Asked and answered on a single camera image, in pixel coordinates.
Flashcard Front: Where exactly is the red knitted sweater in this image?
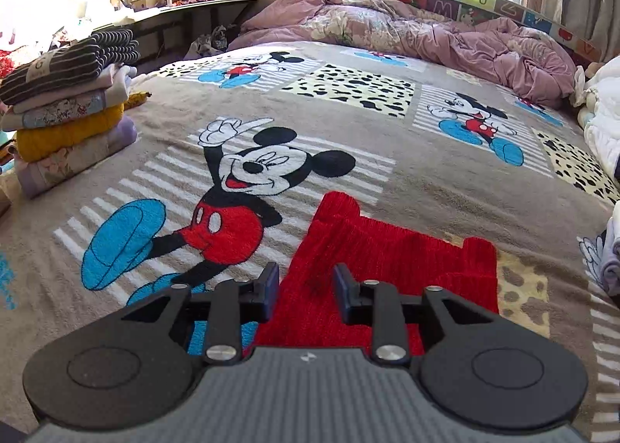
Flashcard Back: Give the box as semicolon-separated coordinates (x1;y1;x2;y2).
252;191;499;359

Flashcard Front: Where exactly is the pink folded garment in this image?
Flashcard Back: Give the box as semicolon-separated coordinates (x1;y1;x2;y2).
12;63;139;115

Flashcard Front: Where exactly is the patterned cloth heap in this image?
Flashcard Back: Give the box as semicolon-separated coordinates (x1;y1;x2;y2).
184;24;228;59

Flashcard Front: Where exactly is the lavender grey folded garment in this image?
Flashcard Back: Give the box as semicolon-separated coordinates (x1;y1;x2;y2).
598;225;620;296

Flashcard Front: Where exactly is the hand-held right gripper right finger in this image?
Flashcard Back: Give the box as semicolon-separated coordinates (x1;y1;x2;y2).
333;263;499;365

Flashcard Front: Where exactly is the cream quilt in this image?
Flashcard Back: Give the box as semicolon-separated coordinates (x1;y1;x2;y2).
574;63;620;182

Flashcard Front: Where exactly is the cartoon printed blanket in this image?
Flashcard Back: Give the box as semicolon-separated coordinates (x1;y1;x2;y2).
0;39;620;443

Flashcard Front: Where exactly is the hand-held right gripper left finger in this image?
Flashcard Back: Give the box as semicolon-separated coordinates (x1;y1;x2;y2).
121;261;281;365

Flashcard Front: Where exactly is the purple floral duvet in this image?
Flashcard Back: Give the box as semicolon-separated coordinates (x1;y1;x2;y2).
227;0;589;110

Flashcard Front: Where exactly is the dark desk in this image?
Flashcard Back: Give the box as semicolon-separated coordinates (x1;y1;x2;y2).
92;0;262;71

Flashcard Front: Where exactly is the black striped folded garment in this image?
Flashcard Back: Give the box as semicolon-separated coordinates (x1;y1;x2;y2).
0;29;141;107

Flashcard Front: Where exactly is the pale floral folded garment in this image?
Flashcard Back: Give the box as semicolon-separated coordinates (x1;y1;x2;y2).
2;89;110;129

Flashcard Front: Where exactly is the yellow knitted folded sweater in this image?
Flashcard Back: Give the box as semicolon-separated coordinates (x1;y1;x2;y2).
14;104;126;163

